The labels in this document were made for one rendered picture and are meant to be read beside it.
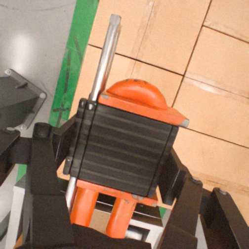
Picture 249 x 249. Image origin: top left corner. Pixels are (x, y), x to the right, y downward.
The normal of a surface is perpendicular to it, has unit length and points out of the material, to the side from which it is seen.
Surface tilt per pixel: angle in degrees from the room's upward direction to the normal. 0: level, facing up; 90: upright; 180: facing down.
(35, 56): 0
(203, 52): 0
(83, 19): 0
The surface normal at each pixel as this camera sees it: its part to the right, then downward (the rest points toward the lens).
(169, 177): -0.95, -0.29
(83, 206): -0.01, 0.25
